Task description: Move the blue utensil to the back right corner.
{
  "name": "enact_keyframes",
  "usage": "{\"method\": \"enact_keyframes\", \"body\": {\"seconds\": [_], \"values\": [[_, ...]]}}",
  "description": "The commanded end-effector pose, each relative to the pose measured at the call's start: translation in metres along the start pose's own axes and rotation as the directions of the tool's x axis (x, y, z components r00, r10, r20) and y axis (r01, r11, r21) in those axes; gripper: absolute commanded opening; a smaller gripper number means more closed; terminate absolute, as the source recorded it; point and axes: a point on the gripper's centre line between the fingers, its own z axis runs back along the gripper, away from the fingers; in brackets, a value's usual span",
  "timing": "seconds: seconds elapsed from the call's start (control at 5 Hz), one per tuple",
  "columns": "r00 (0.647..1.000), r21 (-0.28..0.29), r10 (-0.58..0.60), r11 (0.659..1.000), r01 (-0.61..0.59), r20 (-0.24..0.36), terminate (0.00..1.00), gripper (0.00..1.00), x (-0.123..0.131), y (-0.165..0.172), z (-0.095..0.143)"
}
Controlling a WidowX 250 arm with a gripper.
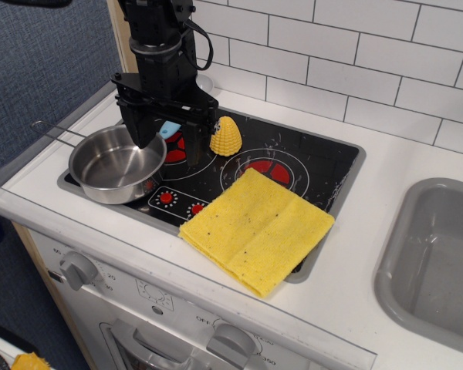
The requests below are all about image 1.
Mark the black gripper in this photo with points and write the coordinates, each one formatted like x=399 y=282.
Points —
x=166 y=84

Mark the light blue brush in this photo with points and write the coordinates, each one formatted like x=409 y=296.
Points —
x=168 y=129

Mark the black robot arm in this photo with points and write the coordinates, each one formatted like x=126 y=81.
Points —
x=154 y=22

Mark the yellow folded cloth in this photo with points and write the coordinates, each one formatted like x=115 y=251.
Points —
x=257 y=231

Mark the yellow cloth at bottom left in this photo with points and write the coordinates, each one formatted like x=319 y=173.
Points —
x=30 y=361

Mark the yellow toy corn cob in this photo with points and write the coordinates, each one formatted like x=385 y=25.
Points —
x=227 y=139

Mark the stainless steel pot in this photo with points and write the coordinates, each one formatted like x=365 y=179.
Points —
x=107 y=165

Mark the black toy stove top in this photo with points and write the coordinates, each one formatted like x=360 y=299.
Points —
x=318 y=169

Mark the grey left oven knob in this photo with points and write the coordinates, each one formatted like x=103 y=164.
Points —
x=77 y=269

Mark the grey oven knob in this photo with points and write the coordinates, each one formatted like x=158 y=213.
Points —
x=232 y=345
x=77 y=269

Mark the grey right oven knob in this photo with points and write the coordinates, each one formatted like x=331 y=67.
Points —
x=232 y=345

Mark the white toy oven door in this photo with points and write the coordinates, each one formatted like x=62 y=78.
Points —
x=148 y=347

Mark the grey sink basin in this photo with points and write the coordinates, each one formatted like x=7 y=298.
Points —
x=419 y=282

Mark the wooden side post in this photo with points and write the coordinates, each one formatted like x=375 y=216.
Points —
x=121 y=30

